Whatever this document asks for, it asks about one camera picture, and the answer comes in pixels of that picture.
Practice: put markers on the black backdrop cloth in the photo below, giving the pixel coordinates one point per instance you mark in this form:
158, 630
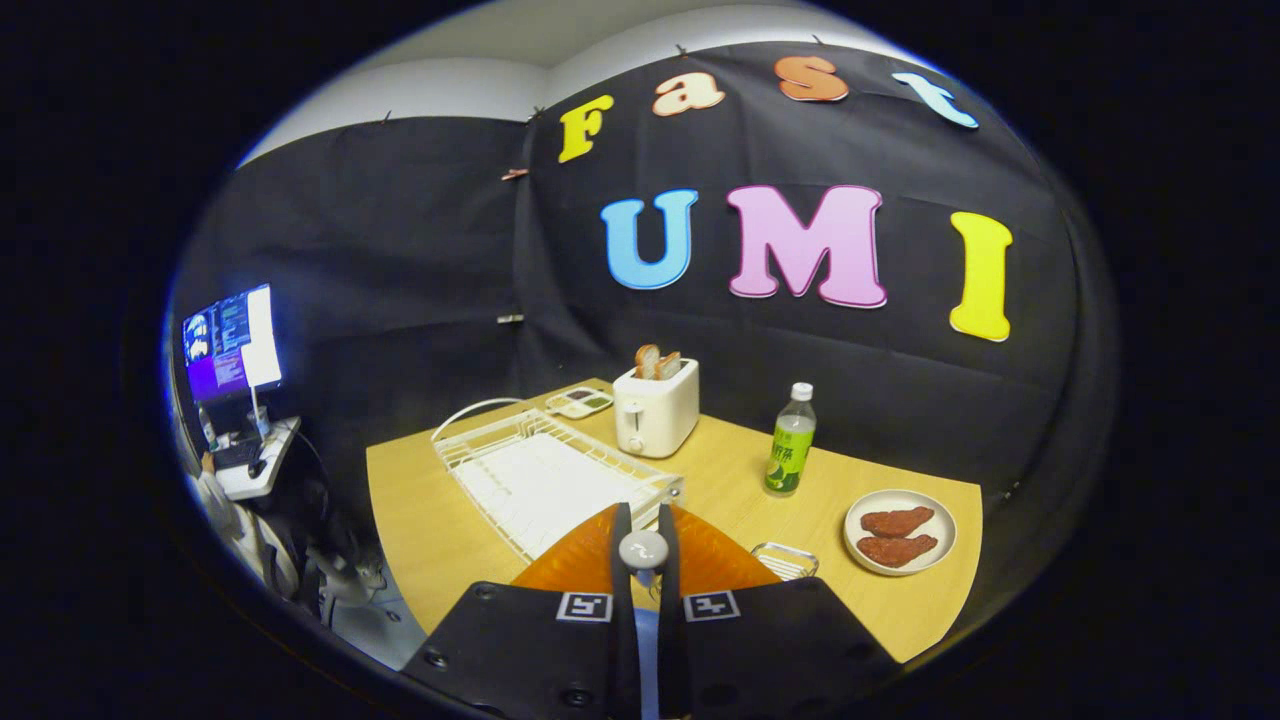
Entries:
420, 250

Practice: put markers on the white toaster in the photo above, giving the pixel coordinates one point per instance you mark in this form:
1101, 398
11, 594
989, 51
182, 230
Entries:
660, 410

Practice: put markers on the red meat piece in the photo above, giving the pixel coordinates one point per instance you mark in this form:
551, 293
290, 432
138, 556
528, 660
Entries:
897, 550
895, 521

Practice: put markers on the dark office chair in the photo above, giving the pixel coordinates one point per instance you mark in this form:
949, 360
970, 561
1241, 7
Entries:
300, 530

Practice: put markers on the green label drink bottle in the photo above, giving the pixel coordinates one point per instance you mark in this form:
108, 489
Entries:
790, 450

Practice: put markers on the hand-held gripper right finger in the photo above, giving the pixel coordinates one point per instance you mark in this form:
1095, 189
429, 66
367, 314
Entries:
672, 640

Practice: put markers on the computer monitor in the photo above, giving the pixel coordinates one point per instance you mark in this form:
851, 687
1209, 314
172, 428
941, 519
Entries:
232, 345

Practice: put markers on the black keyboard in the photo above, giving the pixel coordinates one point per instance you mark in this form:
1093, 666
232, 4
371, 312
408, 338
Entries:
236, 455

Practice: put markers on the white side desk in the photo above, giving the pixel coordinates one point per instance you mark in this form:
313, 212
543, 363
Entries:
275, 460

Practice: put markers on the small white dish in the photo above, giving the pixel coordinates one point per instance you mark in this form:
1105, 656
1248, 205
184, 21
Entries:
945, 530

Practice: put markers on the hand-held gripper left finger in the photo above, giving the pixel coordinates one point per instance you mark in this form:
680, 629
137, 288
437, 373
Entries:
622, 640

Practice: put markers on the divided white condiment dish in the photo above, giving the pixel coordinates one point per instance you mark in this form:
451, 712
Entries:
578, 402

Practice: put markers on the blue plate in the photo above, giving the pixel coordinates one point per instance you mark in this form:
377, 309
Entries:
648, 660

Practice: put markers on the toasted bread slice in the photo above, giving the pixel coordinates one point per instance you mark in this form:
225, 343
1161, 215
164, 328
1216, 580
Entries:
669, 364
648, 361

